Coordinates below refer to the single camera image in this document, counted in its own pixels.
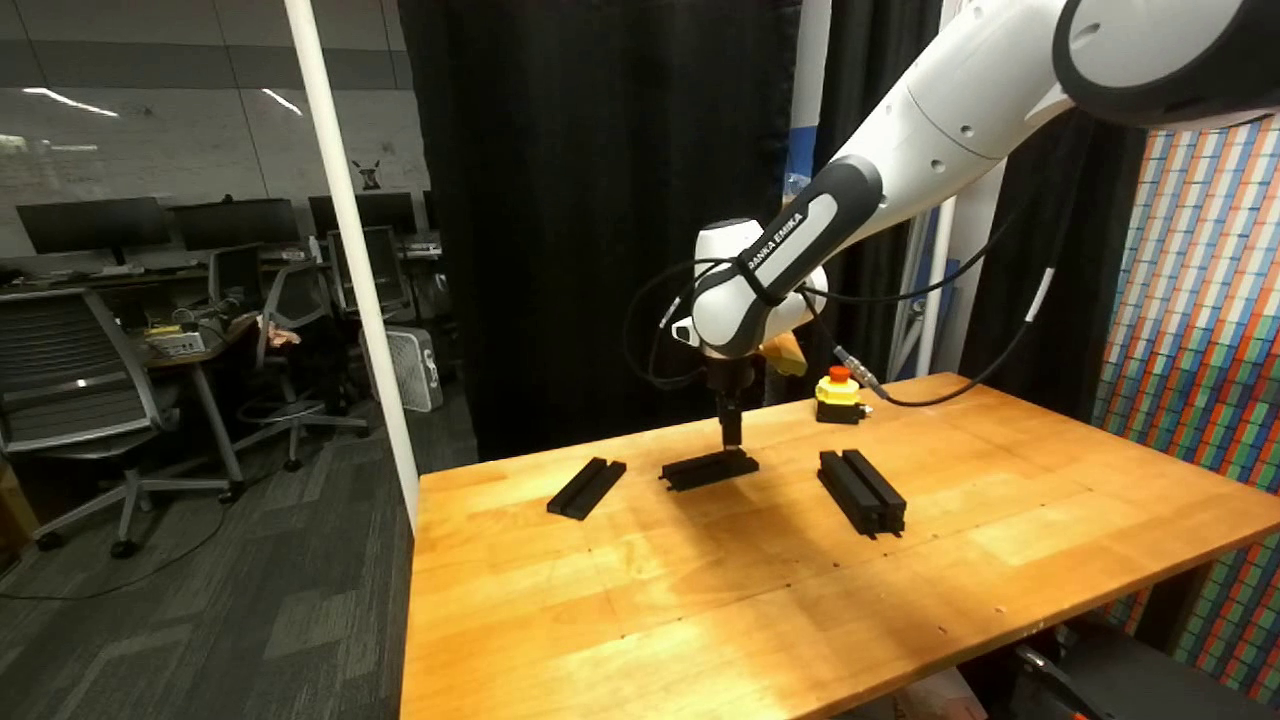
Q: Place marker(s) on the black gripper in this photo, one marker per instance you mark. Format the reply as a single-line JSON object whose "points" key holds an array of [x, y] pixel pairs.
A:
{"points": [[732, 377]]}

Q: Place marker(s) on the black grooved plastic block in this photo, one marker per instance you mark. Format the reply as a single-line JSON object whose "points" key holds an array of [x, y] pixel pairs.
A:
{"points": [[889, 518], [587, 490], [863, 482], [889, 531], [700, 471]]}

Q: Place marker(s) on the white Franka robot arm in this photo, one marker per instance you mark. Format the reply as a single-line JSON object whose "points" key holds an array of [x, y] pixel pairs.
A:
{"points": [[934, 122]]}

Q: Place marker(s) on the wide black curtain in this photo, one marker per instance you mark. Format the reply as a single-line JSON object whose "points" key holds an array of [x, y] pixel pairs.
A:
{"points": [[562, 200]]}

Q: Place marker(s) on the white computer tower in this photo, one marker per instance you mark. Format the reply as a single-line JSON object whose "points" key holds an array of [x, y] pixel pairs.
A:
{"points": [[416, 370]]}

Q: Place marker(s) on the black computer monitor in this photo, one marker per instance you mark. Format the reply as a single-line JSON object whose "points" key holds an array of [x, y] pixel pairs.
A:
{"points": [[381, 213], [93, 224], [236, 221]]}

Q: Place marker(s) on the black curtain beside patterned panel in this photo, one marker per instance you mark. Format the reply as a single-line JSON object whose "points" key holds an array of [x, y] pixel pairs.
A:
{"points": [[1107, 264]]}

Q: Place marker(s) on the narrow black curtain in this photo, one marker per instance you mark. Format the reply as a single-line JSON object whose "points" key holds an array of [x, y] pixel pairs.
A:
{"points": [[865, 35]]}

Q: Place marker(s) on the dark office chair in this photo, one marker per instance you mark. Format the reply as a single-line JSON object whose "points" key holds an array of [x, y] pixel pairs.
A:
{"points": [[284, 345]]}

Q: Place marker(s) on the black padded chair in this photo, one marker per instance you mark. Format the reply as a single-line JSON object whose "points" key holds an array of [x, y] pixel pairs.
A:
{"points": [[1144, 680]]}

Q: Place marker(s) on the grey mesh office chair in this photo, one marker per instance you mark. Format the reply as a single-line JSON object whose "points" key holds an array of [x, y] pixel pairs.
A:
{"points": [[64, 375]]}

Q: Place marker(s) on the amber wrist camera box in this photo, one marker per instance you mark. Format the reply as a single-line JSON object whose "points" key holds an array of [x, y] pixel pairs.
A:
{"points": [[787, 358]]}

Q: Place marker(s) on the blue wall sign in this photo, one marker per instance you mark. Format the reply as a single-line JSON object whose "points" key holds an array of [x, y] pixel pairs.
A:
{"points": [[797, 162]]}

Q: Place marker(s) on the white vertical frame post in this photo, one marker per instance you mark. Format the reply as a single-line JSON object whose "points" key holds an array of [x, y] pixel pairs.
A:
{"points": [[350, 241]]}

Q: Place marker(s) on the multicoloured patterned wall panel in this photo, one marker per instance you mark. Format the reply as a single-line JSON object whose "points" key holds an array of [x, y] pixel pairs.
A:
{"points": [[1202, 400]]}

